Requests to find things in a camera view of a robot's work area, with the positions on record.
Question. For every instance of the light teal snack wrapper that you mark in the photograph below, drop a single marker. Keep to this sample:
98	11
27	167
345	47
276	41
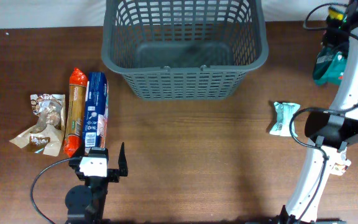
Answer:
285	112

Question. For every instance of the brown foil snack pouch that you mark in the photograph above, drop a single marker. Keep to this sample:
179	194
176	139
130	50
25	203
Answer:
46	136

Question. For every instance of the orange spaghetti packet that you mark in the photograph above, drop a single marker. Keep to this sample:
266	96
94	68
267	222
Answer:
76	111

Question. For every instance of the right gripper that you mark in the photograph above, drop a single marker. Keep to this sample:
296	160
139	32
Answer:
330	35

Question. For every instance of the blue pasta box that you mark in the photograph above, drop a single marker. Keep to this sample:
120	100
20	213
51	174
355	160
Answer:
96	111

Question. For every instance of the green coffee bag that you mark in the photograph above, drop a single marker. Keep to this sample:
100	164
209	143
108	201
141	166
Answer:
329	66

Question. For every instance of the grey plastic basket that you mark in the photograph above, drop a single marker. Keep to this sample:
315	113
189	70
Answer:
184	49

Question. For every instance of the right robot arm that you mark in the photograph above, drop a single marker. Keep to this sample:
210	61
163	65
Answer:
329	131

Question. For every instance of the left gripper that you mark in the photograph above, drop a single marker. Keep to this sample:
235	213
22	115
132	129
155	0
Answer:
115	173

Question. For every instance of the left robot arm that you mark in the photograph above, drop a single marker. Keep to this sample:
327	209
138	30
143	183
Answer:
85	203

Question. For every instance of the beige Pantiere snack pouch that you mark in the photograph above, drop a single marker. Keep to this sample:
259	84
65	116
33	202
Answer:
340	163

